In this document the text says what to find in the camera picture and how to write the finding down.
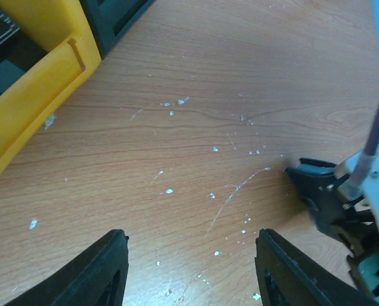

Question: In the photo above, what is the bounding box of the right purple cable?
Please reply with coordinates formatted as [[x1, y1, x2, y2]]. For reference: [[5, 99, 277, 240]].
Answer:
[[345, 73, 379, 200]]

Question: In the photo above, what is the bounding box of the yellow middle bin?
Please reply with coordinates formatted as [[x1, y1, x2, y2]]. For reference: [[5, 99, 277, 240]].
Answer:
[[0, 1, 101, 174]]

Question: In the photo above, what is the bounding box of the right black bin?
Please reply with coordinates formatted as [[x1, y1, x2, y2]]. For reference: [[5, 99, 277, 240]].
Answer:
[[80, 0, 155, 59]]

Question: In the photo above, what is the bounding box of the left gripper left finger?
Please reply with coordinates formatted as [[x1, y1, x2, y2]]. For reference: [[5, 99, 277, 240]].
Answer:
[[7, 229, 129, 305]]

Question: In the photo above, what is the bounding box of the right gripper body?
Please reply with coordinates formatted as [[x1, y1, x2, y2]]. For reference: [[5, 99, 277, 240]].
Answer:
[[285, 146, 379, 303]]

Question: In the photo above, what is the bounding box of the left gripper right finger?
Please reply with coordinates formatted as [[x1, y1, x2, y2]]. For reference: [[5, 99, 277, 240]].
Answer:
[[255, 229, 378, 305]]

